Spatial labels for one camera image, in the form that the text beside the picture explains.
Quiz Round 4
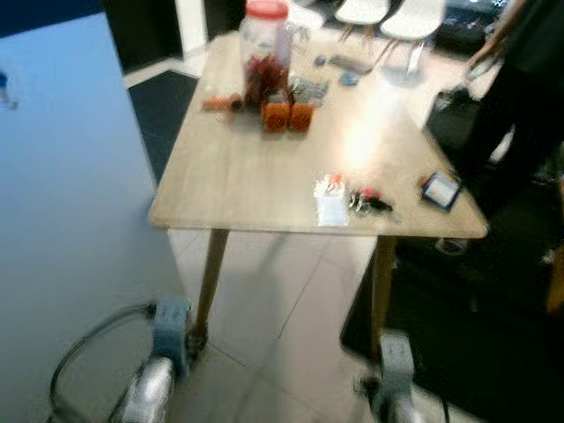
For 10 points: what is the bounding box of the light grey phone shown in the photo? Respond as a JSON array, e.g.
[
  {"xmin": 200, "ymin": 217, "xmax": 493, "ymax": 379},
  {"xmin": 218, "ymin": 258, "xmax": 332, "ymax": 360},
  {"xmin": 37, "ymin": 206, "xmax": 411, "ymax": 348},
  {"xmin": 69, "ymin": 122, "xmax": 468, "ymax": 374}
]
[{"xmin": 467, "ymin": 55, "xmax": 506, "ymax": 85}]

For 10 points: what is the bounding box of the black keys red tag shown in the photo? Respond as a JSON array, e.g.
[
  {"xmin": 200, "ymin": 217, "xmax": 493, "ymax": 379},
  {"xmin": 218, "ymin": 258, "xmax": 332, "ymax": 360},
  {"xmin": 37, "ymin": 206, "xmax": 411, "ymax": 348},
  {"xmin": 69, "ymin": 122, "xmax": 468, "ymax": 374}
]
[{"xmin": 350, "ymin": 188, "xmax": 395, "ymax": 216}]

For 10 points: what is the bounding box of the black rug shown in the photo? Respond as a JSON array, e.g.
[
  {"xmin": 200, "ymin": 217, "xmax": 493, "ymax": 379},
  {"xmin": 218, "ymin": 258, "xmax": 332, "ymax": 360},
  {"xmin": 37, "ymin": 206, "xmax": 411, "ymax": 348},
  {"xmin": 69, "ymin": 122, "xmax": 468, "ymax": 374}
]
[{"xmin": 341, "ymin": 88, "xmax": 564, "ymax": 423}]

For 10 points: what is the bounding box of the grey sandal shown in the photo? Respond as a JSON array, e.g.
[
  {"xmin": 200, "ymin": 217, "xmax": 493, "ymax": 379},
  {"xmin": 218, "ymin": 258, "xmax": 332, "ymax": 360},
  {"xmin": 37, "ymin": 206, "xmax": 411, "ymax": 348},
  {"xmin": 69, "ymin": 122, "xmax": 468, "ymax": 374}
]
[{"xmin": 434, "ymin": 236, "xmax": 469, "ymax": 257}]

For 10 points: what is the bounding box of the light wooden table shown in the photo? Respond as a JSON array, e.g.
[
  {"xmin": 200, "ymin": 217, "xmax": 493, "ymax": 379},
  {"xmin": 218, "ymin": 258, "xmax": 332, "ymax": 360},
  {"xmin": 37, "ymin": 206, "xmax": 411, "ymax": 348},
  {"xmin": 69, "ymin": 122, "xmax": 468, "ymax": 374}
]
[{"xmin": 148, "ymin": 33, "xmax": 489, "ymax": 362}]

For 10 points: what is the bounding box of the small white box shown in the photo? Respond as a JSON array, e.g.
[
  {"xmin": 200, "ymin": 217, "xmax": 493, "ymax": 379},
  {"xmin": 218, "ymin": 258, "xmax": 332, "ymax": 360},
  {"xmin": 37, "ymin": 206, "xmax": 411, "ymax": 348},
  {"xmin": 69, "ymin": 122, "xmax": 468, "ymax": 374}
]
[{"xmin": 315, "ymin": 174, "xmax": 350, "ymax": 227}]

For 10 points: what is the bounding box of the black door mat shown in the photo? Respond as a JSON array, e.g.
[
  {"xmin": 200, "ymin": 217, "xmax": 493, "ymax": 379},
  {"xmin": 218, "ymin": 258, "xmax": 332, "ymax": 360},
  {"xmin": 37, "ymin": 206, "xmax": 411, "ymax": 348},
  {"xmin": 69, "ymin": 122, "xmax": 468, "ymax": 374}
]
[{"xmin": 130, "ymin": 70, "xmax": 200, "ymax": 182}]

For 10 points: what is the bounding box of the orange cylindrical object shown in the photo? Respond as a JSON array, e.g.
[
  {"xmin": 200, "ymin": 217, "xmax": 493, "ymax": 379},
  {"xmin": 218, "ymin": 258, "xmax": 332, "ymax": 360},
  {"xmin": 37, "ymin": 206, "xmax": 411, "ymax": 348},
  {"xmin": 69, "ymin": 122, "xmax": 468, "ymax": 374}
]
[{"xmin": 203, "ymin": 93, "xmax": 244, "ymax": 114}]

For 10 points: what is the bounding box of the silver foil packet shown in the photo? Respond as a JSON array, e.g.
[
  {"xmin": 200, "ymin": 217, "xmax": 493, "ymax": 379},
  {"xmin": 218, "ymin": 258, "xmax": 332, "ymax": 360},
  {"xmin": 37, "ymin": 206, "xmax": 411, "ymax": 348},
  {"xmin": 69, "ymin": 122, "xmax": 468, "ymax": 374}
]
[{"xmin": 291, "ymin": 78, "xmax": 330, "ymax": 108}]

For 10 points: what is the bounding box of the clear jar red lid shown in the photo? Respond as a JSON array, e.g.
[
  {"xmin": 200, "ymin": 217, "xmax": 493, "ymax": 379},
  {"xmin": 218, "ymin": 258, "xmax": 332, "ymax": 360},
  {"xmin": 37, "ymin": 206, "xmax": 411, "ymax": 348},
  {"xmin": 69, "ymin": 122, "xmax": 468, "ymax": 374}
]
[{"xmin": 240, "ymin": 0, "xmax": 294, "ymax": 112}]

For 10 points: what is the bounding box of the clear glass bowl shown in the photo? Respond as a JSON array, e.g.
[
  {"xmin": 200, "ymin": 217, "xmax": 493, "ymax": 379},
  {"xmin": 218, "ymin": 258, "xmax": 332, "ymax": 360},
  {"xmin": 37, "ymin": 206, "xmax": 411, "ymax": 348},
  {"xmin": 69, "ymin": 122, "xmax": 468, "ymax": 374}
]
[{"xmin": 381, "ymin": 44, "xmax": 429, "ymax": 88}]

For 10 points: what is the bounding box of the grey remote control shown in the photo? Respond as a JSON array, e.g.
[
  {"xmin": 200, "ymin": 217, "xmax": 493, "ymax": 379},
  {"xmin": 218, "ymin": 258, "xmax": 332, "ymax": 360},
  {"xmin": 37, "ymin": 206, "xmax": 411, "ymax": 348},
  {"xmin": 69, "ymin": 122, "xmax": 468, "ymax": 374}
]
[{"xmin": 329, "ymin": 55, "xmax": 373, "ymax": 76}]

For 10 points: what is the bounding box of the person in black clothes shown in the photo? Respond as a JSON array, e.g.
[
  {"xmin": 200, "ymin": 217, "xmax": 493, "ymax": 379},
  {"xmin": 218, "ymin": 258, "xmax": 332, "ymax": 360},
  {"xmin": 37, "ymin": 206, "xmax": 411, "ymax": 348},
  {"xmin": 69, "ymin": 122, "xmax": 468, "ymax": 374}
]
[{"xmin": 465, "ymin": 0, "xmax": 564, "ymax": 208}]

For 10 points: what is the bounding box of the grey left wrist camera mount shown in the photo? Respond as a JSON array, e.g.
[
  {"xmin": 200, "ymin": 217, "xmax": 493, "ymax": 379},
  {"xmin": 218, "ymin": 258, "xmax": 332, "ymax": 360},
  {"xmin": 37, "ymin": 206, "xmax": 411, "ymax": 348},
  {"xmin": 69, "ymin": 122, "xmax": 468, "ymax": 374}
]
[{"xmin": 152, "ymin": 298, "xmax": 194, "ymax": 373}]

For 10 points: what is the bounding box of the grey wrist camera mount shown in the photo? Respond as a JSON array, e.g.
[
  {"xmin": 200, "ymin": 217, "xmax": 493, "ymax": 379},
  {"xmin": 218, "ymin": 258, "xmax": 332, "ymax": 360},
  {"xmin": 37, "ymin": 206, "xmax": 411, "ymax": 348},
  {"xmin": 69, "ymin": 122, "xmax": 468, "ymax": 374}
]
[
  {"xmin": 152, "ymin": 298, "xmax": 194, "ymax": 373},
  {"xmin": 379, "ymin": 330, "xmax": 416, "ymax": 403}
]

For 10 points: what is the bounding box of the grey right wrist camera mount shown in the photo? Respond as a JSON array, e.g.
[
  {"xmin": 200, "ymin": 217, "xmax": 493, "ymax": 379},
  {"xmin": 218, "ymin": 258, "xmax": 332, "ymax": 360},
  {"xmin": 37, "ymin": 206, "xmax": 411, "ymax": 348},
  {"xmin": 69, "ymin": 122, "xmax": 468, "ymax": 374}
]
[{"xmin": 379, "ymin": 330, "xmax": 416, "ymax": 403}]

